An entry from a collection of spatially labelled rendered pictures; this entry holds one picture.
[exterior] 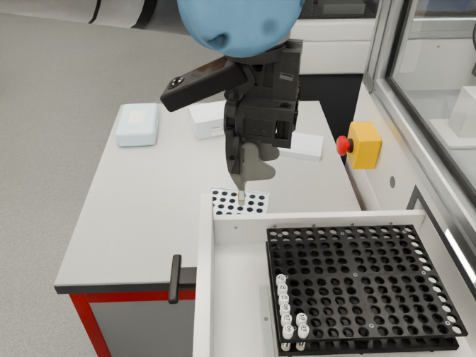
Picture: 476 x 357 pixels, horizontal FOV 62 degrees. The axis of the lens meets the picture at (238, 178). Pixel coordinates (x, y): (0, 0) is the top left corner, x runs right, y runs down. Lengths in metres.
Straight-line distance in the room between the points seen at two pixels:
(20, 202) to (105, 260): 1.47
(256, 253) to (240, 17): 0.48
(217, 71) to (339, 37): 0.81
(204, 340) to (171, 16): 0.34
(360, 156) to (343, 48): 0.51
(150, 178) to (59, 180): 1.37
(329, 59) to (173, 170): 0.59
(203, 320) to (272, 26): 0.34
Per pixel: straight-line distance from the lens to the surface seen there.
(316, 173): 0.94
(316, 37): 1.23
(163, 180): 0.91
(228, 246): 0.66
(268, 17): 0.23
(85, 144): 2.50
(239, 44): 0.23
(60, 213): 2.07
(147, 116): 1.06
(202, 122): 1.01
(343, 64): 1.28
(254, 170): 0.52
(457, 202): 0.59
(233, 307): 0.60
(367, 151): 0.81
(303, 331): 0.50
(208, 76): 0.47
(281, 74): 0.45
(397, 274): 0.59
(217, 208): 0.78
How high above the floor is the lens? 1.34
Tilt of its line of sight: 40 degrees down
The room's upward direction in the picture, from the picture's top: straight up
